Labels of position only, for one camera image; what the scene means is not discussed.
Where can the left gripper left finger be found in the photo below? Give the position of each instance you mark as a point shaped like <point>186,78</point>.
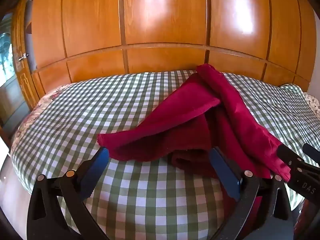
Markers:
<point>45,219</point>

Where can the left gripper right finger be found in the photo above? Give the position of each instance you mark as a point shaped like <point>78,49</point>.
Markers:
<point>275,220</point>

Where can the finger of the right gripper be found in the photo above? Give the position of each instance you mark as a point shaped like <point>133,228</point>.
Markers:
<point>312,153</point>
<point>292,160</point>

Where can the red long-sleeve shirt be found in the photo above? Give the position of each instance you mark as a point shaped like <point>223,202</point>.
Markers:
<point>175,192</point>

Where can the floral bedspread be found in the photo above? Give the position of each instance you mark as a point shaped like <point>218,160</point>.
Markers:
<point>43,103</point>

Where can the wooden wardrobe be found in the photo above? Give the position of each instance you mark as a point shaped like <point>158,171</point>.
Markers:
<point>270,40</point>

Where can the wooden door with handle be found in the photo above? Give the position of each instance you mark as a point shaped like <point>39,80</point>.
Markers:
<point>20,55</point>

